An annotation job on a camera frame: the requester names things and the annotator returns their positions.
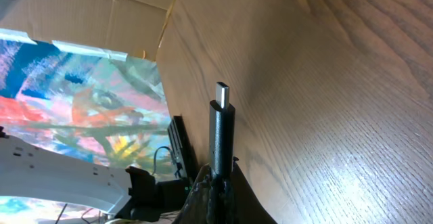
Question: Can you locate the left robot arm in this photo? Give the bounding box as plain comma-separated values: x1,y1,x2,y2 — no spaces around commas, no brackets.
1,132,190,222

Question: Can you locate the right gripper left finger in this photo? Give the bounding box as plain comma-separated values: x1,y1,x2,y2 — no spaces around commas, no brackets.
173,164,217,224

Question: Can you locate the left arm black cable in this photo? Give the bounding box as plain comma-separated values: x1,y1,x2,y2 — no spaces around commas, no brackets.
150,145,180,177

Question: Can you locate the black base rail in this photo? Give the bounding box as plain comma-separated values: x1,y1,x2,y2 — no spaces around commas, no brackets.
167,116,199,181

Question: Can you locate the brown cardboard sheet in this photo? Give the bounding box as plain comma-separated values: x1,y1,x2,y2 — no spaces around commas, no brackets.
1,0,174,61

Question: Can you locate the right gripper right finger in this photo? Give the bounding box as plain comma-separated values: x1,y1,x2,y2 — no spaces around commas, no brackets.
223,156,276,224

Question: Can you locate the colourful painted sheet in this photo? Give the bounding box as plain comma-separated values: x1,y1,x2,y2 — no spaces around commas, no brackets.
0,27,177,224

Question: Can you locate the black USB charging cable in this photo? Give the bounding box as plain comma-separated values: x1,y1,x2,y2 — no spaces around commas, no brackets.
208,81,236,181

